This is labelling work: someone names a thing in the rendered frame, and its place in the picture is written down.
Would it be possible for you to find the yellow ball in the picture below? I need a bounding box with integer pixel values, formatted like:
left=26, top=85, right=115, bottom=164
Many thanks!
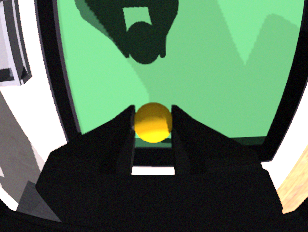
left=134, top=102, right=172, bottom=142

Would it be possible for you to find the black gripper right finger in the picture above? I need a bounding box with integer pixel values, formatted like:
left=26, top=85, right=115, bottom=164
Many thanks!
left=171, top=105, right=263, bottom=175

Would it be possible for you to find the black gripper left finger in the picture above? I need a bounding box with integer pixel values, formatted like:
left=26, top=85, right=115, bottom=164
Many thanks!
left=43, top=105, right=136, bottom=174

